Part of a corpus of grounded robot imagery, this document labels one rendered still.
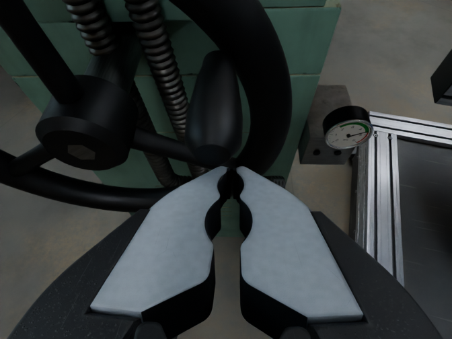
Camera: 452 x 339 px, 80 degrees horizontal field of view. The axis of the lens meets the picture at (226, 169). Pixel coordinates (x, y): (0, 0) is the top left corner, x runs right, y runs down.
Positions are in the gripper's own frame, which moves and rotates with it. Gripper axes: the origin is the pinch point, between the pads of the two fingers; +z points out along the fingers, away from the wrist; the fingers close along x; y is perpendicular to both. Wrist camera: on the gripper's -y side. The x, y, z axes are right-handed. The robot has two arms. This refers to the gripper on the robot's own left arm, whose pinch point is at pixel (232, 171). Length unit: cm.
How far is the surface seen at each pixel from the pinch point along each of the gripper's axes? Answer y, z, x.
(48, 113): -1.5, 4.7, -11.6
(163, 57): -4.0, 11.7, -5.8
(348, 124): 5.6, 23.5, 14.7
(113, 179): 26, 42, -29
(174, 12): -7.1, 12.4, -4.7
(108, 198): 10.3, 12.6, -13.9
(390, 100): 27, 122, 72
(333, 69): 16, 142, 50
